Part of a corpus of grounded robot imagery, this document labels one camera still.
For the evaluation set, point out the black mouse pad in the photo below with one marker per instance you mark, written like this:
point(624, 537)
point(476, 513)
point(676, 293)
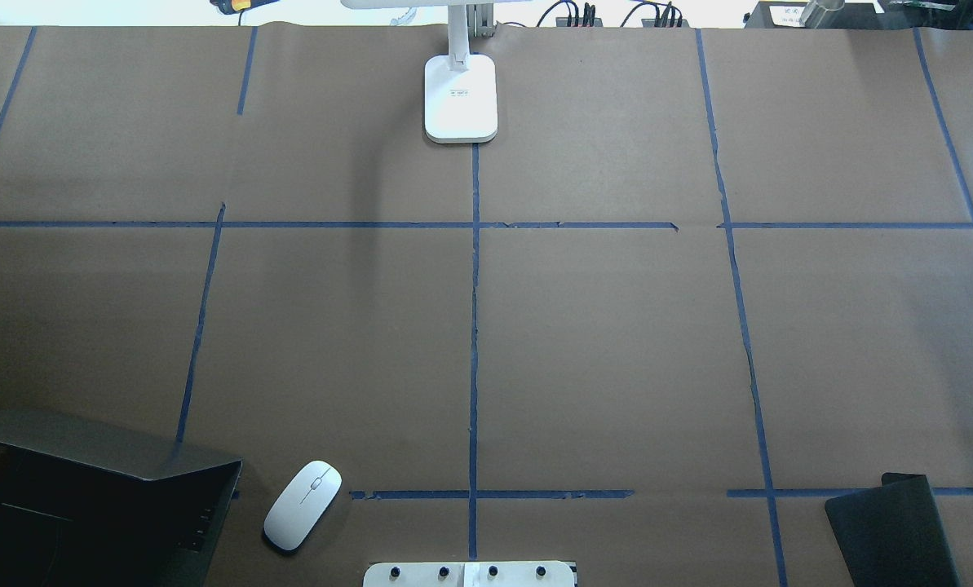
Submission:
point(893, 535)

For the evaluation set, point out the grey laptop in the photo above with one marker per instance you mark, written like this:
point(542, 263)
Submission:
point(87, 503)

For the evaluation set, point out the white desk lamp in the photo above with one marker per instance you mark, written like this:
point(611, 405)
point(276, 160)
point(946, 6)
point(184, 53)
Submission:
point(460, 88)

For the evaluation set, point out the white computer mouse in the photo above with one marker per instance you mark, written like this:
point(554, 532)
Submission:
point(299, 507)

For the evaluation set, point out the red yellow emergency stop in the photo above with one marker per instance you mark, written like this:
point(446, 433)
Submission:
point(235, 7)

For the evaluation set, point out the black box with label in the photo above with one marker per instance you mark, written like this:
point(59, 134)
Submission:
point(785, 14)

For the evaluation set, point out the silver metal cylinder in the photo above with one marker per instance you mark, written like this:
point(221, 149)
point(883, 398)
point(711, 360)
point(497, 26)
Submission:
point(821, 14)

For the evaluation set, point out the aluminium frame post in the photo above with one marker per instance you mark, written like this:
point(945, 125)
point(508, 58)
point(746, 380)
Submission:
point(481, 20)

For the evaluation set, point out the left black cable hub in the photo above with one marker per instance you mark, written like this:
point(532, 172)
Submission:
point(570, 15)

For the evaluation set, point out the black cable hub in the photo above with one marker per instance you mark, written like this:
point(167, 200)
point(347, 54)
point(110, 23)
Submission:
point(570, 15)
point(654, 15)

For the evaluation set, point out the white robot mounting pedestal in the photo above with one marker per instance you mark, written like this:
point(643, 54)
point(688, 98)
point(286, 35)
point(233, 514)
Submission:
point(472, 573)

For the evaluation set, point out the right black cable hub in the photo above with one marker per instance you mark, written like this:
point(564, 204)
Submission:
point(654, 15)

